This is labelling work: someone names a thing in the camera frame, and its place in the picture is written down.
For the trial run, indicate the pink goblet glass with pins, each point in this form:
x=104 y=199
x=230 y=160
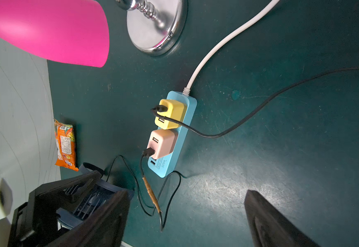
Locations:
x=73 y=32

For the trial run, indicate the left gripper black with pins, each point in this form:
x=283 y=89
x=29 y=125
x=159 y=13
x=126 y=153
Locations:
x=34 y=223

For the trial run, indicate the light blue power strip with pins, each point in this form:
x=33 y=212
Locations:
x=165 y=165

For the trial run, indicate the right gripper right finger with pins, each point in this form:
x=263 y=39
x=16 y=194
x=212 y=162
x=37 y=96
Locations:
x=270 y=228

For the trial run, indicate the pink USB charger plug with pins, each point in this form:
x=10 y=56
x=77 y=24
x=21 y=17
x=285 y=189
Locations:
x=162 y=142

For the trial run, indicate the navy blue desk fan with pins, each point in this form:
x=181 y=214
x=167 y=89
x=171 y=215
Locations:
x=99 y=195

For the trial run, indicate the orange snack packet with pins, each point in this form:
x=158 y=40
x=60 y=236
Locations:
x=65 y=142

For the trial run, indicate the yellow USB charger plug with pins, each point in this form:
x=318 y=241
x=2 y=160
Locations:
x=175 y=110

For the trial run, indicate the chrome glass holder stand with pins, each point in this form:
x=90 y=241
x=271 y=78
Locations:
x=154 y=26

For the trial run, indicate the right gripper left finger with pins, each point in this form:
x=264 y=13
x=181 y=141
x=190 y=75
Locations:
x=104 y=226

